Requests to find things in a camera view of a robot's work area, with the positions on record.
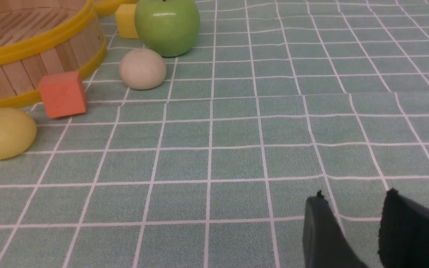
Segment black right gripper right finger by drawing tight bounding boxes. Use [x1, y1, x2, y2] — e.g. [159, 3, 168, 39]
[378, 189, 429, 268]

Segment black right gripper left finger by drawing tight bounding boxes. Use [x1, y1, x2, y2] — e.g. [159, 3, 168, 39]
[303, 190, 367, 268]

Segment white bun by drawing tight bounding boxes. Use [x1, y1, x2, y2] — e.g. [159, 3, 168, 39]
[119, 48, 167, 90]

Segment yellow bun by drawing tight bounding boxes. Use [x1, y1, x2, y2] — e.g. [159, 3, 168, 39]
[0, 108, 37, 160]

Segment bamboo steamer tray yellow rims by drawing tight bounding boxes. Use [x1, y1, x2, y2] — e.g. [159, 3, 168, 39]
[0, 0, 107, 108]

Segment green checkered tablecloth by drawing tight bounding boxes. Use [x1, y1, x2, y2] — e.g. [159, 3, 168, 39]
[0, 0, 429, 268]

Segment green apple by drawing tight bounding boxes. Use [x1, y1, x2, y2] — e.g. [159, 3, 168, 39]
[135, 0, 200, 57]

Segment orange cube block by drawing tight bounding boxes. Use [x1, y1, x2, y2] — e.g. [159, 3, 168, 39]
[38, 71, 87, 119]

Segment yellow cube block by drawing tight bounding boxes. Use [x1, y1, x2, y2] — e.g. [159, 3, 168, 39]
[115, 4, 139, 39]

